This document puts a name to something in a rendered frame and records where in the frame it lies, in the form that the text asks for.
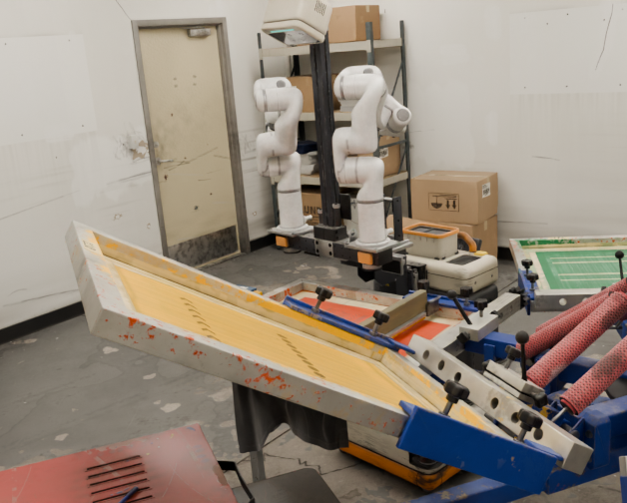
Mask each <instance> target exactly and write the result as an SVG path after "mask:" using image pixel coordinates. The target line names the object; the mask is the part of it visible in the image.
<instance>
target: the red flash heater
mask: <svg viewBox="0 0 627 503"><path fill-rule="evenodd" d="M135 486H136V487H139V490H138V491H137V492H136V493H135V494H133V495H132V496H131V497H130V498H129V499H128V500H127V501H126V502H124V503H239V502H238V500H237V498H236V496H235V494H234V492H233V490H232V488H231V486H230V484H229V482H228V480H227V478H226V476H225V474H224V472H223V470H222V469H221V467H220V465H219V463H218V461H217V459H216V457H215V455H214V453H213V451H212V449H211V447H210V445H209V443H208V441H207V439H206V437H205V435H204V433H203V431H202V429H201V426H200V424H198V423H196V424H192V425H188V426H183V427H179V428H175V429H171V430H167V431H163V432H159V433H155V434H151V435H147V436H143V437H138V438H134V439H130V440H126V441H122V442H118V443H114V444H110V445H106V446H102V447H98V448H93V449H89V450H85V451H81V452H77V453H73V454H69V455H65V456H61V457H57V458H53V459H48V460H44V461H40V462H36V463H32V464H28V465H24V466H20V467H16V468H12V469H8V470H3V471H0V503H119V502H120V501H121V500H122V499H123V498H124V497H125V495H126V494H127V493H128V492H129V491H130V490H131V489H133V488H134V487H135Z"/></svg>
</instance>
